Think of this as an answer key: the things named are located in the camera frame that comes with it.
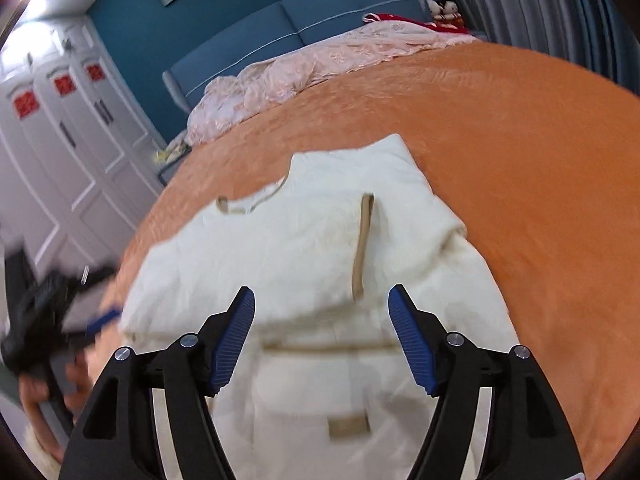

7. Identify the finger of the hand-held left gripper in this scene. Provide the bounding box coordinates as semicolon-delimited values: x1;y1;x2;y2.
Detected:
85;309;122;340
77;265;120;287

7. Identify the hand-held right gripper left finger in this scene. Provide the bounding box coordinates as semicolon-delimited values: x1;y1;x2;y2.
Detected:
59;286;257;480

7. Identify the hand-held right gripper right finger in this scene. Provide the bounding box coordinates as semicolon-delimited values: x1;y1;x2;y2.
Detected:
388;284;586;480

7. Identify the cream padded jacket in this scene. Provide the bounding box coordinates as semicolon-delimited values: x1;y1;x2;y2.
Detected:
120;133;521;480

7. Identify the person's left hand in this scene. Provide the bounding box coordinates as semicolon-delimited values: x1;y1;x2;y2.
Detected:
17;350;96;441

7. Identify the white wardrobe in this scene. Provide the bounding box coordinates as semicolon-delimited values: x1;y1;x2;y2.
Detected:
0;15;166;281

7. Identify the blue bedside table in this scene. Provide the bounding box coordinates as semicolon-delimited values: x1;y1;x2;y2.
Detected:
150;132;193;188

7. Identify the orange bed blanket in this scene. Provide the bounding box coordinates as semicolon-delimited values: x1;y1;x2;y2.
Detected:
97;42;640;480

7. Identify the pink floral quilt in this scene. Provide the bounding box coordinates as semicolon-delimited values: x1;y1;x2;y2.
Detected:
186;21;483;145

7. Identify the red cloth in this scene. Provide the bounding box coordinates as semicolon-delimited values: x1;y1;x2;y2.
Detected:
362;11;476;38

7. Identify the blue padded headboard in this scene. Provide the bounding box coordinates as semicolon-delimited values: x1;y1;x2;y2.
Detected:
162;0;426;116

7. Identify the grey sheer curtain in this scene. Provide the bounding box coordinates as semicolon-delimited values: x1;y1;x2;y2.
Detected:
437;0;601;68

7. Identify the blue curtain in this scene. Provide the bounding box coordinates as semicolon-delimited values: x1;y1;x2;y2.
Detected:
565;0;640;86

